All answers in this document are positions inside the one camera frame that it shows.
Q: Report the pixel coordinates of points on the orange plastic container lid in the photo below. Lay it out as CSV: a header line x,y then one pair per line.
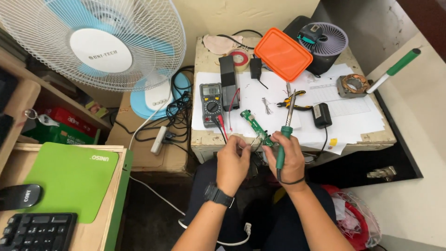
x,y
283,54

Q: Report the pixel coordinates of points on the metal door latch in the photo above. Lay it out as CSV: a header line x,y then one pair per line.
x,y
382,172

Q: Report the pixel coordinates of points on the red adhesive tape roll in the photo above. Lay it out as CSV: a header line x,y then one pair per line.
x,y
239,58

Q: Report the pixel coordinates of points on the black box under desk fan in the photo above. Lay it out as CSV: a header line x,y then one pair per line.
x,y
319,62

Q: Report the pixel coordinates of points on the teal and black tape measure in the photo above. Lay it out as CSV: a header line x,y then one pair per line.
x,y
310,34

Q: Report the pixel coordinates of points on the black multimeter probe lead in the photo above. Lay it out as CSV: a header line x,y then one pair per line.
x,y
220,129

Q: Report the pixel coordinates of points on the black rectangular battery block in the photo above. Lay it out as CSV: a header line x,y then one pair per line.
x,y
228,82

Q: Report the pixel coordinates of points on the green and white marker pen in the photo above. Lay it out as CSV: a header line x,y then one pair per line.
x,y
395,69

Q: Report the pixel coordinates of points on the black wristwatch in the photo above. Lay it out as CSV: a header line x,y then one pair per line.
x,y
217,196

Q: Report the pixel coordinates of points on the wooden desk with green edge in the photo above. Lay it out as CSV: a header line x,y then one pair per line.
x,y
104,209

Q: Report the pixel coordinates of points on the white power strip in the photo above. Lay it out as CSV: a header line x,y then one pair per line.
x,y
159,140

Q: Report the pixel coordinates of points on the small grey desk fan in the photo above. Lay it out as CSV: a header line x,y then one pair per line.
x,y
327,38

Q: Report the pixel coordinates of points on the person's right hand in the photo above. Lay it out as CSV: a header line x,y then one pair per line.
x,y
291,164

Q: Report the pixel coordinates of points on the black keyboard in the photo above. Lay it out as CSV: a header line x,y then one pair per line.
x,y
36,232

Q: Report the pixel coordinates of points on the pale pink cloth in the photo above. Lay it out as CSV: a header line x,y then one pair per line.
x,y
219,43

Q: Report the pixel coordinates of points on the green circuit board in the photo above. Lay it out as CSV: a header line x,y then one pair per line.
x,y
251,122

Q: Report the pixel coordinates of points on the motor stator with copper coil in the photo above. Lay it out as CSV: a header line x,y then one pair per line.
x,y
353,85

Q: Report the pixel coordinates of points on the wooden shelf with boxes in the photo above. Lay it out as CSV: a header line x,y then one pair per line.
x,y
52,111

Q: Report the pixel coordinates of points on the beige wooden work table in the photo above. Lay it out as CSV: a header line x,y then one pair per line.
x,y
209,139

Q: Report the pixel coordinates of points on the black computer mouse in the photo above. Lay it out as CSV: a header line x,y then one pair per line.
x,y
20,197

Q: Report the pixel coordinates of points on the white and blue standing fan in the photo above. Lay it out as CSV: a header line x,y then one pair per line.
x,y
101,48

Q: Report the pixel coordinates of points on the black elastic wrist band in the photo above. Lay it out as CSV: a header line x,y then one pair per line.
x,y
294,182

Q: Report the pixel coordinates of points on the clear plastic bag with trash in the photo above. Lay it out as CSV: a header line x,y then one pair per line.
x,y
353,219

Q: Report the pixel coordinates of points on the yellow and black pliers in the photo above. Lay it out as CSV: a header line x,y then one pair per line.
x,y
292,101

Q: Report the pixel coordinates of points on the white paper sheets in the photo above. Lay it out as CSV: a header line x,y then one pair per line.
x,y
341,115

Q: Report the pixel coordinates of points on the brown cardboard box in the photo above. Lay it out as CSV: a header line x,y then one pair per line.
x,y
149,153

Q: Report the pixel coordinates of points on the person's dark trousers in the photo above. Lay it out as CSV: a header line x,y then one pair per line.
x,y
258,216

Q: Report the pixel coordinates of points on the person's left hand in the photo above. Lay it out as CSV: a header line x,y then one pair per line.
x,y
230,167

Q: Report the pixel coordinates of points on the small black plug adapter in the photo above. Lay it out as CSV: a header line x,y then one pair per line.
x,y
255,68

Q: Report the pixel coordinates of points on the grey digital multimeter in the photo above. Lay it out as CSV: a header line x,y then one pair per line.
x,y
211,104

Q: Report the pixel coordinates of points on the metal tweezers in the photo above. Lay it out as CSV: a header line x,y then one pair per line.
x,y
288,89

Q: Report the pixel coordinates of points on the green mouse pad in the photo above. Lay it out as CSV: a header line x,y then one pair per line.
x,y
71,179

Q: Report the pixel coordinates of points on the red multimeter probe lead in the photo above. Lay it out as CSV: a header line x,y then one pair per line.
x,y
223,127

